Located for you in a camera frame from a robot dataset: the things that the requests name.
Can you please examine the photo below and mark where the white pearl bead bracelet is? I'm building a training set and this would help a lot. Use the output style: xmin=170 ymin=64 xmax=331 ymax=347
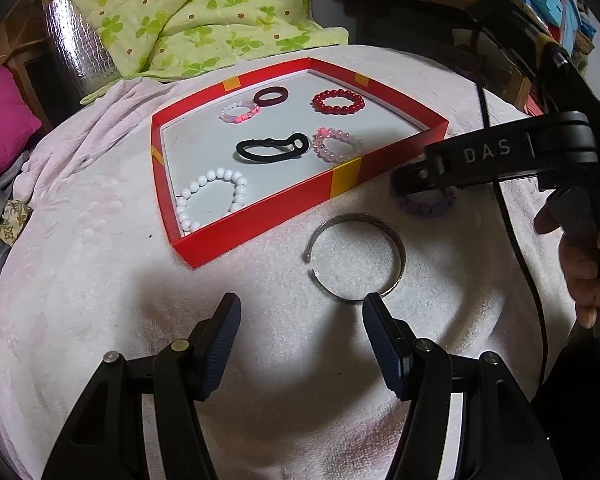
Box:
xmin=175 ymin=166 xmax=249 ymax=234

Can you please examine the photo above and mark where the silver metal bangle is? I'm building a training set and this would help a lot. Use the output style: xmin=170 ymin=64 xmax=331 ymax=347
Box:
xmin=302 ymin=212 xmax=408 ymax=304

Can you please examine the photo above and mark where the purple bead bracelet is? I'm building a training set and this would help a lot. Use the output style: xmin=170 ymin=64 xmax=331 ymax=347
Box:
xmin=389 ymin=181 xmax=458 ymax=219

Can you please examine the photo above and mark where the black elastic hair tie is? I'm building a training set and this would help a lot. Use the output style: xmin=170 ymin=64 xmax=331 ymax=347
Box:
xmin=235 ymin=131 xmax=312 ymax=165

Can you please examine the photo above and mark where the pink crystal bead bracelet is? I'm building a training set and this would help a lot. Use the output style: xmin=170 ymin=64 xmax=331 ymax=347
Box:
xmin=310 ymin=126 xmax=365 ymax=164

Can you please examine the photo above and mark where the clear pink bead bracelet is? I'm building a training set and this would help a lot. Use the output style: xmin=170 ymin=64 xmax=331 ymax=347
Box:
xmin=218 ymin=100 xmax=261 ymax=126

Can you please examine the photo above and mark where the red bead bracelet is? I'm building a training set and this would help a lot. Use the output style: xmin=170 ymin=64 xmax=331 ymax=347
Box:
xmin=310 ymin=88 xmax=368 ymax=116

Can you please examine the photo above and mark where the dark maroon hair band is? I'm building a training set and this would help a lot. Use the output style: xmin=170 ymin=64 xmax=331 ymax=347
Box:
xmin=252 ymin=86 xmax=289 ymax=107

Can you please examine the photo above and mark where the person's right hand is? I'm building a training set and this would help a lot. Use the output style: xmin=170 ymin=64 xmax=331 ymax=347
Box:
xmin=534 ymin=205 xmax=600 ymax=330

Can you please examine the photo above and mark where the blue plastic storage bin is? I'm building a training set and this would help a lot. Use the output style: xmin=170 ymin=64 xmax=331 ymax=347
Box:
xmin=560 ymin=0 xmax=596 ymax=56

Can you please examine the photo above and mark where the wooden bench table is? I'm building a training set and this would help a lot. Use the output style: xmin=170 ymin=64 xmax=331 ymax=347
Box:
xmin=312 ymin=0 xmax=537 ymax=111

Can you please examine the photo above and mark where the pale pink fleece blanket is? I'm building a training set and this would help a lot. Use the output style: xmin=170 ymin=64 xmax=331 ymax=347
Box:
xmin=0 ymin=70 xmax=574 ymax=479

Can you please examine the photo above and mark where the red shallow box tray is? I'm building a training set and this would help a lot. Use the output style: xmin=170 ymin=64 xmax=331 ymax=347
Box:
xmin=150 ymin=58 xmax=449 ymax=268

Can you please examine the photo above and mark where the small floral patterned cloth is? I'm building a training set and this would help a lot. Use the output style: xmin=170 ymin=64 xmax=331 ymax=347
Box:
xmin=0 ymin=200 xmax=32 ymax=247

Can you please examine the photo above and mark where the magenta pillow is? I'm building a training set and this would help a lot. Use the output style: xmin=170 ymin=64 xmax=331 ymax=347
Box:
xmin=0 ymin=66 xmax=42 ymax=175

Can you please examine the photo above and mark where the silver foil insulation roll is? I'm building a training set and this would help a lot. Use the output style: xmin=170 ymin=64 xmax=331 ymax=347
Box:
xmin=44 ymin=0 xmax=120 ymax=102

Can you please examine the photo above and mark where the green clover quilt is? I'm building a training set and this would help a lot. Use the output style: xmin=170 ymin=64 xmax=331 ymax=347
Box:
xmin=70 ymin=0 xmax=349 ymax=81

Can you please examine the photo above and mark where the orange wooden cabinet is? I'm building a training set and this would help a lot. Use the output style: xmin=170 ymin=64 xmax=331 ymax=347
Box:
xmin=0 ymin=0 xmax=62 ymax=126

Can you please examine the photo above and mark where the black cable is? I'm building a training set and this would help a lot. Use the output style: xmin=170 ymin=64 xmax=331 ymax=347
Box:
xmin=469 ymin=14 xmax=551 ymax=386

